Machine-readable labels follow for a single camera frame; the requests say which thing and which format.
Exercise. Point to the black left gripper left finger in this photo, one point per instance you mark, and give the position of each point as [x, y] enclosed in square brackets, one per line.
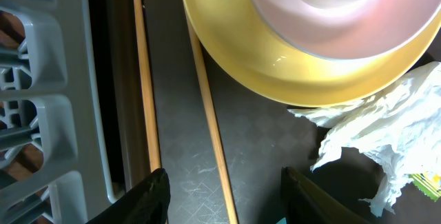
[146, 203]

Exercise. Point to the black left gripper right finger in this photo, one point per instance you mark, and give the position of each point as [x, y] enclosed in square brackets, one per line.
[305, 202]

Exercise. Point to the wooden chopstick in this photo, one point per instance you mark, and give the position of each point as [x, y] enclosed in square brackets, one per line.
[212, 123]
[153, 146]

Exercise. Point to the pink bowl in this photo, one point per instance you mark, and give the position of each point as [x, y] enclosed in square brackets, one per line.
[362, 29]

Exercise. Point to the grey plastic dishwasher rack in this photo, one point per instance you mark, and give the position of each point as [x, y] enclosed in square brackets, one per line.
[52, 103]

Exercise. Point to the dark brown serving tray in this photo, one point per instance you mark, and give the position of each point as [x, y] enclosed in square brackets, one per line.
[260, 137]

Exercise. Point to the crumpled white tissue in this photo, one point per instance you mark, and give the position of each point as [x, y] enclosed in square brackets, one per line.
[398, 128]

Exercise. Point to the yellow green snack wrapper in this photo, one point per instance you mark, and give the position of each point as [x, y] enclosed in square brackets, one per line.
[428, 183]

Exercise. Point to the yellow plate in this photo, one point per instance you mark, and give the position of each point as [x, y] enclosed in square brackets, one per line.
[243, 45]

